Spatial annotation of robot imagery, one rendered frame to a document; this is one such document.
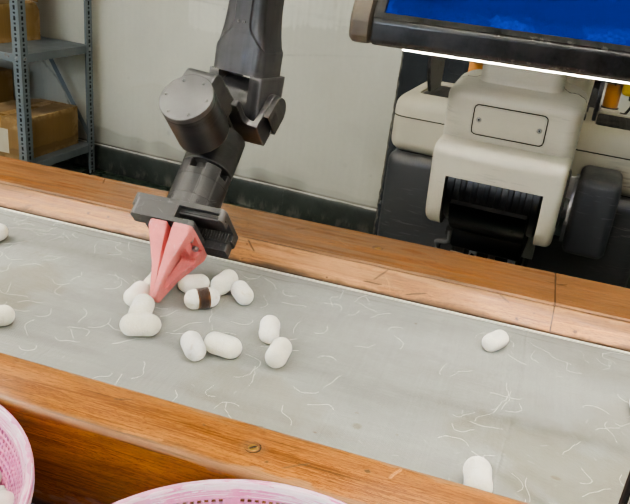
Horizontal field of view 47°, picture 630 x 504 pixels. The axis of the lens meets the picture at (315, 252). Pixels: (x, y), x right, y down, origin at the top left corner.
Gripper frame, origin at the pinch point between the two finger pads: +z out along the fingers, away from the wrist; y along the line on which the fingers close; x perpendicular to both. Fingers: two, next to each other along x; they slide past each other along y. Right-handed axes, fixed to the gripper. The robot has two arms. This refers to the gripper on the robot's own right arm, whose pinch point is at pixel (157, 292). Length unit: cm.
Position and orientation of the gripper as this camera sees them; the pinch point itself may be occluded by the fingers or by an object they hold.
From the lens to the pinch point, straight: 75.6
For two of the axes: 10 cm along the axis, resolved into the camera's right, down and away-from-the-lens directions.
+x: 1.1, 4.5, 8.9
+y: 9.5, 2.0, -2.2
